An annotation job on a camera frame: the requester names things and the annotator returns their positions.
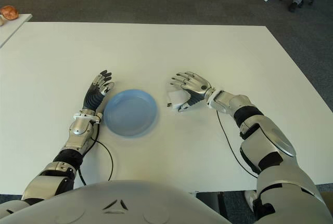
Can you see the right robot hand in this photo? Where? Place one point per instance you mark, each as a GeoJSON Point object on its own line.
{"type": "Point", "coordinates": [199, 85]}

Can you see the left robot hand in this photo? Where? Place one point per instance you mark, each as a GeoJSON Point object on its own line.
{"type": "Point", "coordinates": [92, 98]}

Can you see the white charger block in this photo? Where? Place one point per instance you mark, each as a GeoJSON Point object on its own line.
{"type": "Point", "coordinates": [177, 98]}

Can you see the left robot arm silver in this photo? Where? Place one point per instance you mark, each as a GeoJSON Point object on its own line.
{"type": "Point", "coordinates": [79, 128]}

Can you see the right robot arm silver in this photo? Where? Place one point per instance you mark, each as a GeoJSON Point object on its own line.
{"type": "Point", "coordinates": [265, 141]}

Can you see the blue plastic plate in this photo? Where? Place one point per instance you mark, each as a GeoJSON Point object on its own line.
{"type": "Point", "coordinates": [130, 112]}

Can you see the white side table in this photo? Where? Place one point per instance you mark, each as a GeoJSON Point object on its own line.
{"type": "Point", "coordinates": [11, 30]}

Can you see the grey robot torso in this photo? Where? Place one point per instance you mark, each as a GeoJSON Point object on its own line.
{"type": "Point", "coordinates": [117, 203]}

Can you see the pale yellow fruit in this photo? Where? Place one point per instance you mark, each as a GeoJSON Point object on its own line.
{"type": "Point", "coordinates": [2, 21]}

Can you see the dark base under table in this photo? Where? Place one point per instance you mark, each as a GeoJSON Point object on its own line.
{"type": "Point", "coordinates": [208, 203]}

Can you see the red-brown fruit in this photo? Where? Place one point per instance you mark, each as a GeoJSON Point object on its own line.
{"type": "Point", "coordinates": [9, 12]}

